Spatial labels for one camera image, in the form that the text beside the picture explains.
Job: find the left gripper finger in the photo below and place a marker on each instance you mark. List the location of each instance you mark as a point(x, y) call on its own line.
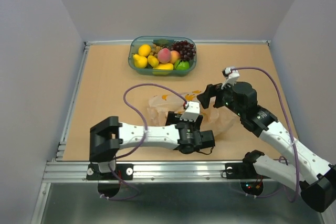
point(196, 125)
point(173, 118)

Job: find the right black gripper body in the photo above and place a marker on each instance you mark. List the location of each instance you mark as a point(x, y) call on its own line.
point(224, 97)

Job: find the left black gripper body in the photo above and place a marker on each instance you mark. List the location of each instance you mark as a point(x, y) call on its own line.
point(192, 125)

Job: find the translucent orange plastic bag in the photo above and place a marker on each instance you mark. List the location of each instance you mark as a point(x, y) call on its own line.
point(216, 120)

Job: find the purple grape bunch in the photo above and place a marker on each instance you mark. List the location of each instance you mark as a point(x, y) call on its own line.
point(187, 50)

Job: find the pink peach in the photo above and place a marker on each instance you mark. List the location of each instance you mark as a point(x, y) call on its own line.
point(175, 56)
point(164, 55)

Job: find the wrinkled yellow fruit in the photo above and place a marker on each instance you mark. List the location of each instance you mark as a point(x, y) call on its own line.
point(153, 61)

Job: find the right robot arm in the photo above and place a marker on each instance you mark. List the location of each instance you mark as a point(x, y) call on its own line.
point(314, 175)

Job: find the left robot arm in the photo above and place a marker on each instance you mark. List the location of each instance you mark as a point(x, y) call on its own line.
point(109, 136)

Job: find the green striped melon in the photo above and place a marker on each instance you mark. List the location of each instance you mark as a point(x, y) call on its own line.
point(181, 65)

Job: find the yellow mango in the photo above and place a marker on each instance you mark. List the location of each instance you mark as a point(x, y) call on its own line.
point(163, 69)

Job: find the yellow pear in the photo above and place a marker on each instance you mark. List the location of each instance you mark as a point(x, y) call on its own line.
point(140, 62)

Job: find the brown longan bunch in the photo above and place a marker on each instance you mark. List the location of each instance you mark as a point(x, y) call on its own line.
point(155, 50)

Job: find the yellow lemon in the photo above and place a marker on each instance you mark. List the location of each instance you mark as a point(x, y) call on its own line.
point(144, 50)

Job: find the teal plastic basket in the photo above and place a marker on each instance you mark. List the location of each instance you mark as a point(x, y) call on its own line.
point(164, 42)

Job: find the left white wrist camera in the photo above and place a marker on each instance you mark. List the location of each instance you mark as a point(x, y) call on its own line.
point(191, 112)

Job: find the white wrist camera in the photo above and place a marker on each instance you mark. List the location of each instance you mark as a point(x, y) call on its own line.
point(231, 76)
point(191, 112)

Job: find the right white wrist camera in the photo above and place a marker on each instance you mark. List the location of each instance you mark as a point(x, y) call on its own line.
point(231, 76)

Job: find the aluminium front rail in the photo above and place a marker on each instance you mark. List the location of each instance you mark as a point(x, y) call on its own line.
point(141, 172)

